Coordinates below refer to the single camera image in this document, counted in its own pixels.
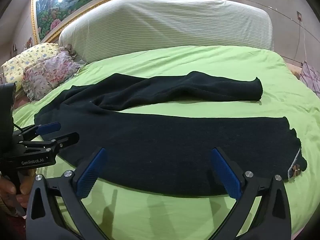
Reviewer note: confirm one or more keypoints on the pink floral pillow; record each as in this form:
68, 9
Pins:
50, 72

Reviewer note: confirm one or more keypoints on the green bed sheet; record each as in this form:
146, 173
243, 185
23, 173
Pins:
200, 62

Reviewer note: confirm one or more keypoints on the yellow floral pillow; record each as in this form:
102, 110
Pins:
15, 65

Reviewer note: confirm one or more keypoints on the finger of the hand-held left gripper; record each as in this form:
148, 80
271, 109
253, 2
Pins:
65, 138
48, 128

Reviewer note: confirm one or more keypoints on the white striped headboard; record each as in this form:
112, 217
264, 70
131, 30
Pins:
162, 22

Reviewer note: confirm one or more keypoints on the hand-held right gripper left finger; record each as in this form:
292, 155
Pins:
88, 175

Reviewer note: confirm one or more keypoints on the black pants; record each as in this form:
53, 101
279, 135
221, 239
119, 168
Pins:
162, 142

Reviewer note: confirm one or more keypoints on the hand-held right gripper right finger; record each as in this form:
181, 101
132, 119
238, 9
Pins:
227, 175

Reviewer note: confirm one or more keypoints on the purple patterned cloth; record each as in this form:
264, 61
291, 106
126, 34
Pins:
311, 76

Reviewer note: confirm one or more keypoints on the person's red clothing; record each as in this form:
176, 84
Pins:
10, 228

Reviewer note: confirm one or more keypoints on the person's left hand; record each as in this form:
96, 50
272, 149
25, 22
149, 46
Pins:
26, 187

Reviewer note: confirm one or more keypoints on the gold framed landscape painting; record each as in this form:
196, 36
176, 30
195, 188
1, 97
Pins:
62, 2

